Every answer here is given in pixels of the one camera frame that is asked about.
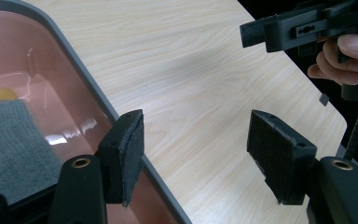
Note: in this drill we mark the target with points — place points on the cream yellow knitted glove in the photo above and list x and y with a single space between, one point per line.
2 94

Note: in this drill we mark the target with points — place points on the pink basket with grey rim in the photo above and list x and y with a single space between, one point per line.
80 77

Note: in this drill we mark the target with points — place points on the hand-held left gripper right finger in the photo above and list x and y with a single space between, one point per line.
279 155

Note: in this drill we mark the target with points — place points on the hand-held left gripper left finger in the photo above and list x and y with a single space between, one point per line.
121 155

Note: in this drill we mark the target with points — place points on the black tape piece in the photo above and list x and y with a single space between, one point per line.
324 99

